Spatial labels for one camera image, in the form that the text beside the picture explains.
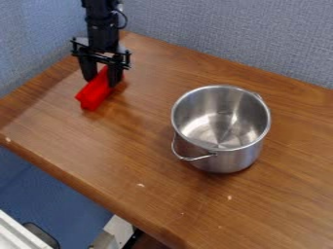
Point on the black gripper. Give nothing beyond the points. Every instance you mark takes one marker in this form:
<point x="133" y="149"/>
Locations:
<point x="114" y="56"/>

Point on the red rectangular block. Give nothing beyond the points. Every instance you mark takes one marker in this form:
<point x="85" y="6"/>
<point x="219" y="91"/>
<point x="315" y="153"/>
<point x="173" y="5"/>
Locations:
<point x="96" y="91"/>

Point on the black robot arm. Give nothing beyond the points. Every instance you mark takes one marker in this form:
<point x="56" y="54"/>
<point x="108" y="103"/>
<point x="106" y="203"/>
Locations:
<point x="100" y="47"/>

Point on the stainless steel pot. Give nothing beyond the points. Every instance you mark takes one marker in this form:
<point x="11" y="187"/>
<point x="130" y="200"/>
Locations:
<point x="220" y="122"/>

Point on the white table leg base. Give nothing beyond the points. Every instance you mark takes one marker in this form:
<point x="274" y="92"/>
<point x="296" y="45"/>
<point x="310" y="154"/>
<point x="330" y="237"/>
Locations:
<point x="116" y="234"/>

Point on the white furniture piece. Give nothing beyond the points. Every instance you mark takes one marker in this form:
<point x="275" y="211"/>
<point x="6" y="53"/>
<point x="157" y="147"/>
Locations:
<point x="15" y="237"/>

